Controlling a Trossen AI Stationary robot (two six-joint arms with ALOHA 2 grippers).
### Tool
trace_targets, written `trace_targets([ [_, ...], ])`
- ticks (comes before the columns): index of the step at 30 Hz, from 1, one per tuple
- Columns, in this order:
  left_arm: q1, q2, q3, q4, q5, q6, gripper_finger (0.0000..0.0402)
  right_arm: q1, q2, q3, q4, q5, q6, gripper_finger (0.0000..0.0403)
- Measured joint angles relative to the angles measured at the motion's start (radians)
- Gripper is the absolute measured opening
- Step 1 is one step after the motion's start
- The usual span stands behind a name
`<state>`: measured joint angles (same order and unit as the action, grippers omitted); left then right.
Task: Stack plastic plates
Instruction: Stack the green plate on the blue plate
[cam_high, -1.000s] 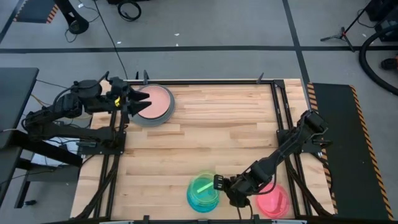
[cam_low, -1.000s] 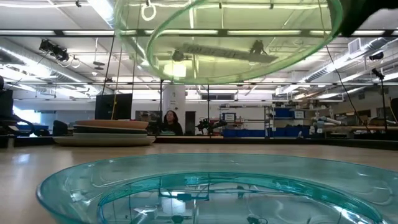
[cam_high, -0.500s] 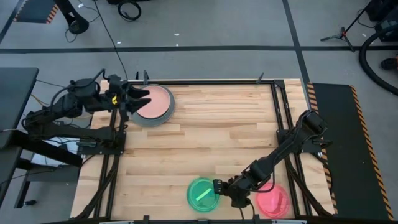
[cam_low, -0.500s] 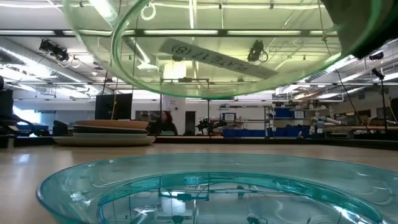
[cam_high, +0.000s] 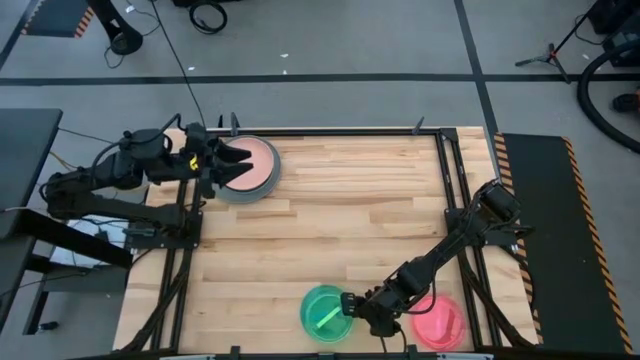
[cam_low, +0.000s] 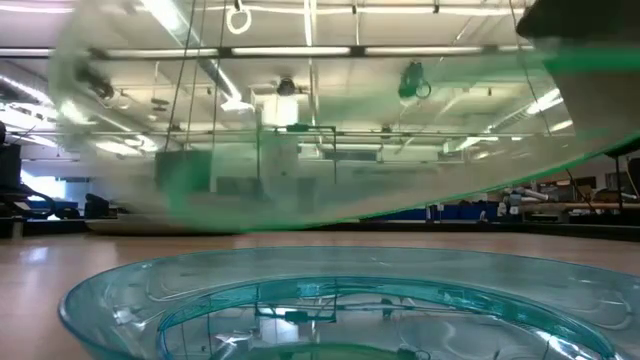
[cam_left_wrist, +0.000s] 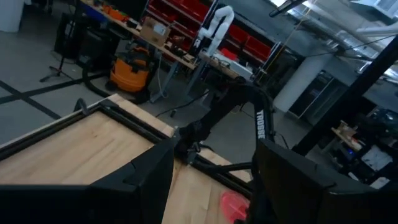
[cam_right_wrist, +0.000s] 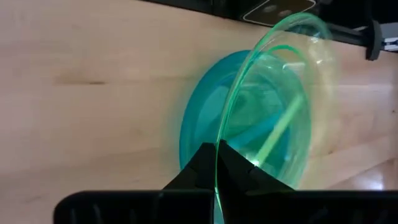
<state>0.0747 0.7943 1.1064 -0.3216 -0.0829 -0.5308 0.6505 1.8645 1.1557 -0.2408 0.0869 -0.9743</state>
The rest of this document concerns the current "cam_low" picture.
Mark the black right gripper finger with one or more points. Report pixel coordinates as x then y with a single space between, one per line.
585 20

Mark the green transparent plastic plate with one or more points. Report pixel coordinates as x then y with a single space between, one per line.
350 175

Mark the teal transparent plastic plate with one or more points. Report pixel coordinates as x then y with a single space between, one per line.
350 265

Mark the white pipe assembly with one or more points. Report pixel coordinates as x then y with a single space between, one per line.
525 194

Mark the blue storage bin row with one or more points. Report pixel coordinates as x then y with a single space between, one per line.
465 211

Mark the long blue storage bin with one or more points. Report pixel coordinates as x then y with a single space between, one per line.
400 215

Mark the white cylindrical tank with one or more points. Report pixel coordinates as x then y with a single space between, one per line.
280 160

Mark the black monitor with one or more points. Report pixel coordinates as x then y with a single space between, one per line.
182 171

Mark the beige plastic plate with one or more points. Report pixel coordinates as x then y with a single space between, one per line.
125 226

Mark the black office chair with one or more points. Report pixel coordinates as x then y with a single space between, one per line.
97 206

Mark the black equipment box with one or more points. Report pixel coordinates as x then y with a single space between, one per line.
10 167

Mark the black camera stand pole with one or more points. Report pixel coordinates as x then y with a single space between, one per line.
618 175

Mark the round black ceiling camera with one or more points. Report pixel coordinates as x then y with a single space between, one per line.
286 87

